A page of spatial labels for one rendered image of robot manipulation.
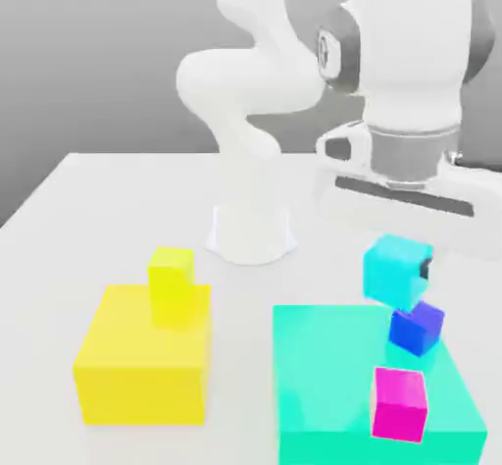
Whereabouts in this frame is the small magenta cube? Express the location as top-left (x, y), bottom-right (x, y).
top-left (371, 366), bottom-right (428, 444)

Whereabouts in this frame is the small yellow cube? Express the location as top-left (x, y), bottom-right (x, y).
top-left (147, 246), bottom-right (196, 331)

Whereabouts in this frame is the small blue cube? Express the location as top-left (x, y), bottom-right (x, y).
top-left (387, 300), bottom-right (446, 358)

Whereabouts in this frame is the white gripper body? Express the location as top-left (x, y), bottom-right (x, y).
top-left (312, 153), bottom-right (502, 264)

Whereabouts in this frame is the small cyan cube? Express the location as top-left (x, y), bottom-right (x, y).
top-left (362, 232), bottom-right (434, 314)

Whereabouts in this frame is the large yellow box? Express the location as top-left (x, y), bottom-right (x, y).
top-left (72, 284), bottom-right (213, 427)

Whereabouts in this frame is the large teal box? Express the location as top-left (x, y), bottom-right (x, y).
top-left (272, 304), bottom-right (489, 465)

